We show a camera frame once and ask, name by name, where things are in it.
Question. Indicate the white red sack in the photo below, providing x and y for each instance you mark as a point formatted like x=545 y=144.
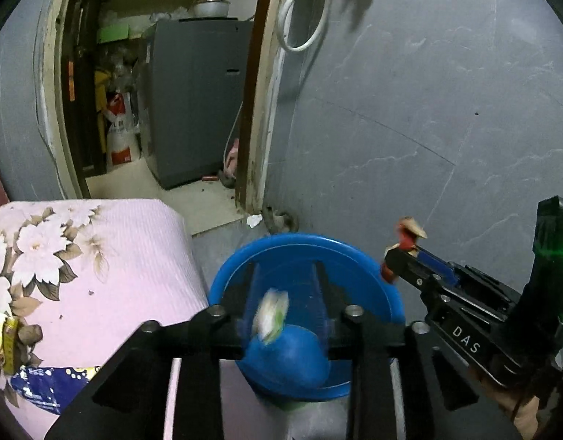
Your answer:
x=121 y=133

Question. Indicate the wooden door frame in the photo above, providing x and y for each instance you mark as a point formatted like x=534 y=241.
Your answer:
x=262 y=101

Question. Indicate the pink floral tablecloth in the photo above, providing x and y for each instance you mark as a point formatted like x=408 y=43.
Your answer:
x=125 y=256

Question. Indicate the grey appliance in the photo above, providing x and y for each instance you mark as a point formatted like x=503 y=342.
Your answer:
x=194 y=101

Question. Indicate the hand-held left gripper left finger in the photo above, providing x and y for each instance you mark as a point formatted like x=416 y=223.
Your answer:
x=231 y=326

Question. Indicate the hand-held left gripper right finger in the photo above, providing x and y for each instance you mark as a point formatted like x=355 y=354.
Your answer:
x=342 y=330

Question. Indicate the person's right hand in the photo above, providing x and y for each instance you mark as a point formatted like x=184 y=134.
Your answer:
x=515 y=405

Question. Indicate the green box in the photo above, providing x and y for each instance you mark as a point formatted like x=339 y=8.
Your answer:
x=114 y=32

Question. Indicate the yellow wrapper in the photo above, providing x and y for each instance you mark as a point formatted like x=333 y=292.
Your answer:
x=1 y=343

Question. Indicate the yellow bag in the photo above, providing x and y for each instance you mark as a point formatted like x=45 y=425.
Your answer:
x=101 y=89

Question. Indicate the tan red wrapper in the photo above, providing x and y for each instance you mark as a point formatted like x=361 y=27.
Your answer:
x=410 y=230

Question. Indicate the pink object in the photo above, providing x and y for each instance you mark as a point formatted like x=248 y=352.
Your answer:
x=232 y=158

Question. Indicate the metal pot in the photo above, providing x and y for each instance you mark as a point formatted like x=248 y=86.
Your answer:
x=211 y=8

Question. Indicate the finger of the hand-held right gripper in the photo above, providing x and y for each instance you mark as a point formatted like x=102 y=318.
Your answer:
x=410 y=272
x=439 y=268

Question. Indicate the blue plastic basin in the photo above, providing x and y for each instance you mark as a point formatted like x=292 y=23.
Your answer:
x=290 y=256

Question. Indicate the crumpled white paper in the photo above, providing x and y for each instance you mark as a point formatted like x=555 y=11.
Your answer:
x=254 y=221

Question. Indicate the blue printed packet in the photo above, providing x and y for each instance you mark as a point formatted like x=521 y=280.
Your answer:
x=43 y=387

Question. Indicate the grey floor pipe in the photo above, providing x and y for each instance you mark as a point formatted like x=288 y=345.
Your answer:
x=281 y=221

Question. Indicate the white green wrapper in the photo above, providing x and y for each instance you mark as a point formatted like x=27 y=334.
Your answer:
x=271 y=314

